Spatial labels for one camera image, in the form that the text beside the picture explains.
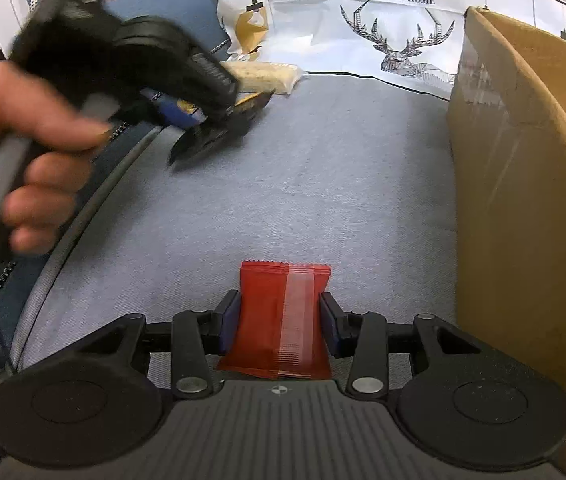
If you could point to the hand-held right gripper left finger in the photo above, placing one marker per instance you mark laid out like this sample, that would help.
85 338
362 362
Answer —
230 325

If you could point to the brown cardboard box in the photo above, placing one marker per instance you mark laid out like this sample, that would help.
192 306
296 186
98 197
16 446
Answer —
513 210

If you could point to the black gold snack packet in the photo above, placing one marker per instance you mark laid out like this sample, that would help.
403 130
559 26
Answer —
254 102

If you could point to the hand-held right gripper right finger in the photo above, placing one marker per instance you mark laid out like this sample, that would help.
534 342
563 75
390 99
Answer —
328 327

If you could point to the plain red snack packet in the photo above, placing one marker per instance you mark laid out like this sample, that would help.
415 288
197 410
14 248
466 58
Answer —
273 320

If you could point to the blue sofa cushion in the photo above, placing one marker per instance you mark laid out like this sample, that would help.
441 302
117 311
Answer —
178 5

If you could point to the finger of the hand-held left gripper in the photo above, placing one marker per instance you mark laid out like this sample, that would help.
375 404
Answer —
213 77
208 142

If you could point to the white deer print bag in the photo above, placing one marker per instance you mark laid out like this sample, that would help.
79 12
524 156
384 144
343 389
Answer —
313 185

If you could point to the beige cracker packet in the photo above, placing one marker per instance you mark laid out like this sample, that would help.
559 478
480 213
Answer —
268 77

